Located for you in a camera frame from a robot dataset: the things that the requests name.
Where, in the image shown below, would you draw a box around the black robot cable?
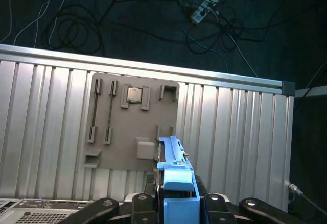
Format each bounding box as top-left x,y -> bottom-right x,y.
288,182 -> 327,212

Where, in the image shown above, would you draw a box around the white floor cable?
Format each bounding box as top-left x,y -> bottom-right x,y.
229,34 -> 259,78
0,0 -> 75,49

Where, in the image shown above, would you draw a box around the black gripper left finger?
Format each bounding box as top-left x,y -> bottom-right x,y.
60,173 -> 157,224

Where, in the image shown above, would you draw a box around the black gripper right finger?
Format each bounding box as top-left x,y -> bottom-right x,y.
193,175 -> 311,224

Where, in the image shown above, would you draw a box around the dark green RAM stick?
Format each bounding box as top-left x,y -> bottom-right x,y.
89,80 -> 100,142

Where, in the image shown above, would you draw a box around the black open PC case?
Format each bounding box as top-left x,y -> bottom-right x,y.
0,197 -> 97,224

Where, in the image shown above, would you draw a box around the blue floor cable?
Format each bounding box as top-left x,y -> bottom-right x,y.
168,0 -> 230,72

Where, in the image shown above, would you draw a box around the grey metal beam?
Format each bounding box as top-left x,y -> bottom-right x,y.
295,85 -> 327,97

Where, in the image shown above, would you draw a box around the white power strip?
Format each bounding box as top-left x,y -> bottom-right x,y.
190,0 -> 219,26

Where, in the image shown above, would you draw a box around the hard disk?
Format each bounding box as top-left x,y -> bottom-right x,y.
155,136 -> 201,224

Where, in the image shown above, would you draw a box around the silver CPU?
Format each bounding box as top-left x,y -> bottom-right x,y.
127,87 -> 142,104

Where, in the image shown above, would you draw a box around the coiled black floor cables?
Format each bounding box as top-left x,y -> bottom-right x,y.
42,12 -> 105,56

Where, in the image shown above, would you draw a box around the grey parts rack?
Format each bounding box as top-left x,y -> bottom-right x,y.
83,72 -> 181,170

